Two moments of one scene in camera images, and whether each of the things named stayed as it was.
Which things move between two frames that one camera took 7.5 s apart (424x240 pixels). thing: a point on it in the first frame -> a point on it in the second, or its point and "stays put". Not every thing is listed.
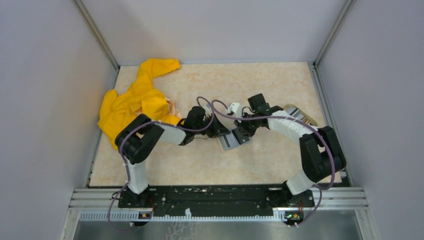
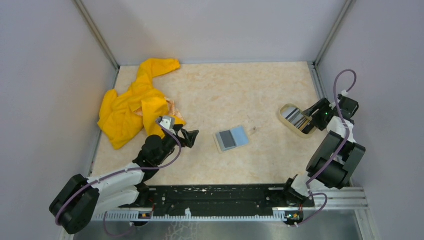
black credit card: x=241 y=138 -> x=227 y=139
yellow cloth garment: x=141 y=98 stays put
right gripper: x=240 y=123 -> x=315 y=121
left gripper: x=217 y=129 -> x=190 y=136
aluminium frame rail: x=86 y=199 stays put
